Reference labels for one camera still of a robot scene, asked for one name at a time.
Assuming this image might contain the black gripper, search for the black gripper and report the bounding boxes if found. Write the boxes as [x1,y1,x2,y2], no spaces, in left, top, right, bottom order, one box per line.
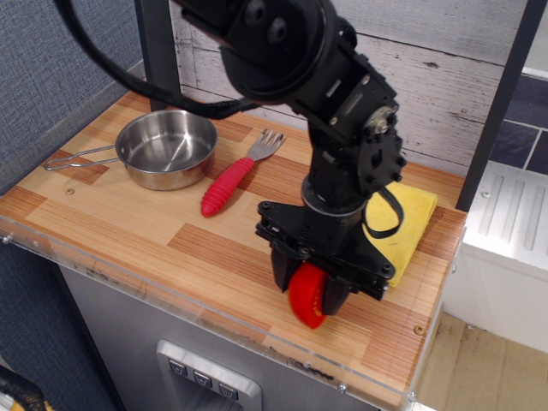
[256,201,395,316]

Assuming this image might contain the red tomato slice toy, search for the red tomato slice toy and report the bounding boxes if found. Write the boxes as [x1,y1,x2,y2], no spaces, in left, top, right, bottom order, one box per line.
[288,263,328,330]

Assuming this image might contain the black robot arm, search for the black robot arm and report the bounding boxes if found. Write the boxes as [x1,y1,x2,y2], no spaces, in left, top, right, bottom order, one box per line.
[181,1,406,321]

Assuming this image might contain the yellow folded cloth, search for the yellow folded cloth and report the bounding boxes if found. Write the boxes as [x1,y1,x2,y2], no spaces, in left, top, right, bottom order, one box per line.
[363,182,438,288]

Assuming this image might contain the clear acrylic table edge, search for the clear acrylic table edge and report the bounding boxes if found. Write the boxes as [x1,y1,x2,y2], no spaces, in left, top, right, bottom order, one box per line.
[0,213,419,408]

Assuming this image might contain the grey cabinet button panel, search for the grey cabinet button panel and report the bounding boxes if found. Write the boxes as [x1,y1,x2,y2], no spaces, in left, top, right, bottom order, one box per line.
[156,339,263,410]

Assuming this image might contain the stainless steel pan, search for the stainless steel pan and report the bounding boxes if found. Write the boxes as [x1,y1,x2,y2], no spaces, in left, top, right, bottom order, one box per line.
[44,110,218,191]

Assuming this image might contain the white ribbed appliance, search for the white ribbed appliance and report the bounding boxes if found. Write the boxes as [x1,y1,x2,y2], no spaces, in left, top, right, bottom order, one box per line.
[443,162,547,352]

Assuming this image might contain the fork with red handle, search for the fork with red handle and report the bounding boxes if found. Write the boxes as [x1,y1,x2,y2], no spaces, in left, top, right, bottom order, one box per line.
[200,128,284,217]

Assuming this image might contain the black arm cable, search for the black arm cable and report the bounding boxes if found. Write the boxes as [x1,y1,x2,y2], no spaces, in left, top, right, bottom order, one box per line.
[53,0,262,121]

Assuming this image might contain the dark right frame post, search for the dark right frame post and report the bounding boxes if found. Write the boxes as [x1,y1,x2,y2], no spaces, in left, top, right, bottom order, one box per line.
[456,0,547,212]

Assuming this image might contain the dark frame post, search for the dark frame post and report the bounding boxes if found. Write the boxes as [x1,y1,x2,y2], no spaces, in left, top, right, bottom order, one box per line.
[456,0,547,212]
[134,0,181,92]

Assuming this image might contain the dark left frame post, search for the dark left frame post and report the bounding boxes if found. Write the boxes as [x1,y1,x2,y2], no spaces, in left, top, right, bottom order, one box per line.
[134,0,181,92]

